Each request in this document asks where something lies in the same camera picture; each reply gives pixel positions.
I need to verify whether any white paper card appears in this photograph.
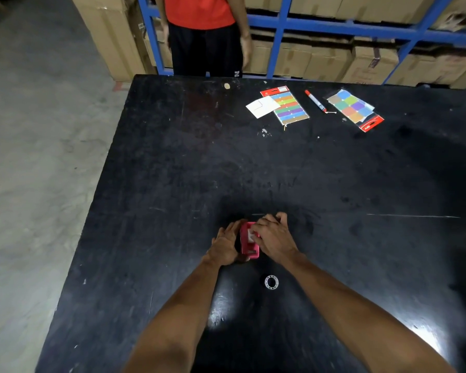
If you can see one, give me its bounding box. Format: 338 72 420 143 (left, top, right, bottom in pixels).
245 95 282 120

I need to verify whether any row of shelved cardboard boxes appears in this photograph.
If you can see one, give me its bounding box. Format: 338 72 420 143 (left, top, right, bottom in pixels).
143 0 466 90

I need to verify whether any person's right forearm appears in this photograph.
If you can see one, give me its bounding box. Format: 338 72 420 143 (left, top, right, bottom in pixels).
283 250 457 373

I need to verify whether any tall open cardboard carton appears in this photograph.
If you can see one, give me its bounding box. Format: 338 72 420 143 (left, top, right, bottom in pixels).
69 0 158 83

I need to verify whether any striped colour sticky note pack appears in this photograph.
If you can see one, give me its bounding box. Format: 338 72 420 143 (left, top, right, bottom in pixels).
260 85 311 127

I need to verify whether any pastel squares sticky note pack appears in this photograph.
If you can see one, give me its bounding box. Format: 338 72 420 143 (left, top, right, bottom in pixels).
326 89 385 133

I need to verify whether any blue metal shelf rack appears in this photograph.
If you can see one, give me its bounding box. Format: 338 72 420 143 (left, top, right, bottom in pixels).
137 0 466 86

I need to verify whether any pink tape dispenser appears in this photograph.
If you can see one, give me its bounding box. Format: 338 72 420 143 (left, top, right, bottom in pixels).
239 221 261 260

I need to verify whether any person's left forearm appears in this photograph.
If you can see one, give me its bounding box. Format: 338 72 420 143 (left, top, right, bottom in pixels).
122 256 224 373

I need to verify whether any person's right hand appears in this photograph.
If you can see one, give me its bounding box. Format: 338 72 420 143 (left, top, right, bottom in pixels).
249 211 302 268

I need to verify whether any red marker pen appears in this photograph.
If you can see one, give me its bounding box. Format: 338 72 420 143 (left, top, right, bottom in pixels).
304 89 338 114

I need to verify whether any person's left hand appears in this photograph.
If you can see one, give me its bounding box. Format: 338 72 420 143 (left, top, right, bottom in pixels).
201 218 253 268

